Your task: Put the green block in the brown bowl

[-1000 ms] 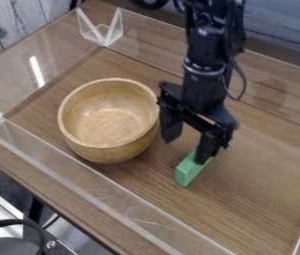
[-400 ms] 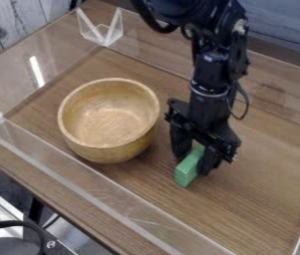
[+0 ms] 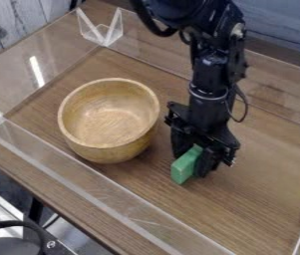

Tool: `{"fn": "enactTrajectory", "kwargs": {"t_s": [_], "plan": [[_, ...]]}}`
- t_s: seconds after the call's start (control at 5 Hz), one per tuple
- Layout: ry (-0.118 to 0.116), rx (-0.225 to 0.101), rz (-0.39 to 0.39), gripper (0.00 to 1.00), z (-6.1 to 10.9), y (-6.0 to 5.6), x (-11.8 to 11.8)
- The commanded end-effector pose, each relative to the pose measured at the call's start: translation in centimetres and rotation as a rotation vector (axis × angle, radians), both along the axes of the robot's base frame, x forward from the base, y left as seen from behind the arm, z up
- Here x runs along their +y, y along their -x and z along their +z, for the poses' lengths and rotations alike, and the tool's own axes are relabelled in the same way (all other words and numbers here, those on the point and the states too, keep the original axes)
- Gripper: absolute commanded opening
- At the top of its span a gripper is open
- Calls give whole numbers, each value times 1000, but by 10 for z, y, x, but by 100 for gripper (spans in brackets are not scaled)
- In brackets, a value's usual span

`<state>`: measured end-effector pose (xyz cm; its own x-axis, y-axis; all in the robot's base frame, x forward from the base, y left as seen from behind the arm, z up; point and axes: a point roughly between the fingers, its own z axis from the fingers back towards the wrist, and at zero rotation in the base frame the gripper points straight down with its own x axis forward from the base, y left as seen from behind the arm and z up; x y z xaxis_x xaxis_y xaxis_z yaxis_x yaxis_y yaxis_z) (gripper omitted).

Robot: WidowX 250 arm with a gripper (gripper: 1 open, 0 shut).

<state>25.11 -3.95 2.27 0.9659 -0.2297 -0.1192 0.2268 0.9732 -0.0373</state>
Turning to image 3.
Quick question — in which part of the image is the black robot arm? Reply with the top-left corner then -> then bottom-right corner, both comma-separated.
130,0 -> 248,177

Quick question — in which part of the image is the brown wooden bowl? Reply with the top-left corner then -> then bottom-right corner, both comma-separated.
57,78 -> 160,164

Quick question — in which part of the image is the clear acrylic corner bracket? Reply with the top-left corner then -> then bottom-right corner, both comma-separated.
77,8 -> 124,47

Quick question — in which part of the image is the black cable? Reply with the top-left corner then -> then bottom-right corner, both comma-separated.
0,219 -> 47,255

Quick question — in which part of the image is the green rectangular block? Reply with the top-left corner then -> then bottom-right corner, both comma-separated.
170,145 -> 203,185

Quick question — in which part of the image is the clear acrylic tray wall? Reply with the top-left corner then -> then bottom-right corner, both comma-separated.
0,116 -> 235,255

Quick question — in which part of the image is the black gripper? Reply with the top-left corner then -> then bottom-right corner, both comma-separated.
165,85 -> 240,177

